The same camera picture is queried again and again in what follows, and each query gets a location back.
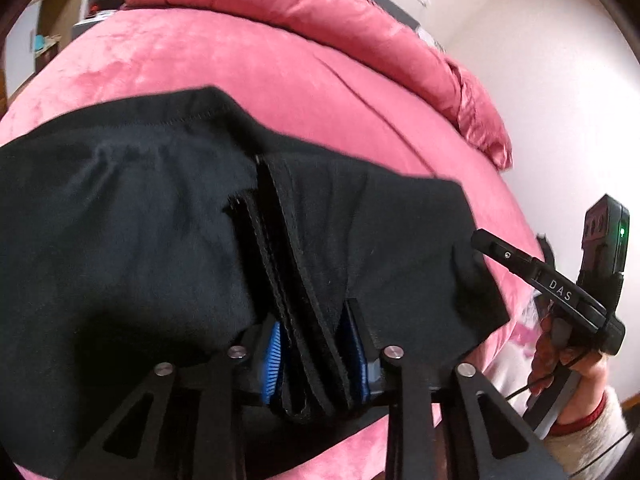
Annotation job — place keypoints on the person's right hand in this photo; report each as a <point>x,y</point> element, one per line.
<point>592,377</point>

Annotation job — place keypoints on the pink ruffled pillow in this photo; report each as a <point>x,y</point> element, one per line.
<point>480,120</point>

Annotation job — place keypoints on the pink duvet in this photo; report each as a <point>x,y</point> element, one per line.
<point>300,15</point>

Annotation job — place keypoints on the teal bowl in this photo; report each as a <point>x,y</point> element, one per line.
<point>39,41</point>

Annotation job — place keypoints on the grey headboard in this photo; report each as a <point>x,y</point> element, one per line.
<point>390,7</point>

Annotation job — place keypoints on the black pants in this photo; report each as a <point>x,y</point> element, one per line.
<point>125,210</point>

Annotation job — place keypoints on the pink bed sheet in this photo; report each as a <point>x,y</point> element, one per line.
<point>200,50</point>

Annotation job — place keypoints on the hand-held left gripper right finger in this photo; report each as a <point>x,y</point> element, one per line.
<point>357,355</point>

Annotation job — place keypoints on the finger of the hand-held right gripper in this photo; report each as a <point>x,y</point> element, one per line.
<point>505,255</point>

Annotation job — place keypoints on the white nightstand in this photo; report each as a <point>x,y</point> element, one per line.
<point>100,2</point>

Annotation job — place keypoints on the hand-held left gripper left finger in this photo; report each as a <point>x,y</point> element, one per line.
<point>272,360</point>

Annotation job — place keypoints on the person's right forearm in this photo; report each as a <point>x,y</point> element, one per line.
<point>595,445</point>

